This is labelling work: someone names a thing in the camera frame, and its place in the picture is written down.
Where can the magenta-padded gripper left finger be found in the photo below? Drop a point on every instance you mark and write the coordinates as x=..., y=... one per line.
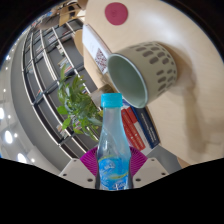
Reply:
x=78, y=171

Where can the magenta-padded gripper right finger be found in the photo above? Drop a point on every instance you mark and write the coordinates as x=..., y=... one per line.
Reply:
x=150, y=171

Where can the clear bottle with blue cap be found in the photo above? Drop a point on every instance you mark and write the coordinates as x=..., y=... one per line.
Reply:
x=113, y=150

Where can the dark blue book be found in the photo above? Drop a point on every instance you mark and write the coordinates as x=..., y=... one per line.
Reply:
x=148, y=128

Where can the green potted plant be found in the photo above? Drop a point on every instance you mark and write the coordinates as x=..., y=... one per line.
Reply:
x=78, y=103

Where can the round ceiling lights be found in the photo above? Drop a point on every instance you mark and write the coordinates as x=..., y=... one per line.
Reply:
x=8, y=136

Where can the grey patterned ceramic mug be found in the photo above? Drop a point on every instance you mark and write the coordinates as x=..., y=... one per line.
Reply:
x=156, y=70

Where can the open white magazine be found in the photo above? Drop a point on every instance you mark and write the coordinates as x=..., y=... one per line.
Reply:
x=95, y=46

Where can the rounded wooden chair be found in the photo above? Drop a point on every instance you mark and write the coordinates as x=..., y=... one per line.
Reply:
x=78, y=41

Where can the flat round red coaster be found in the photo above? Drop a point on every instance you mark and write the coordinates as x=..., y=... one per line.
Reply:
x=116, y=13

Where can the grey wall shelf unit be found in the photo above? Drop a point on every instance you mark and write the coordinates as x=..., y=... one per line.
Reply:
x=43, y=90

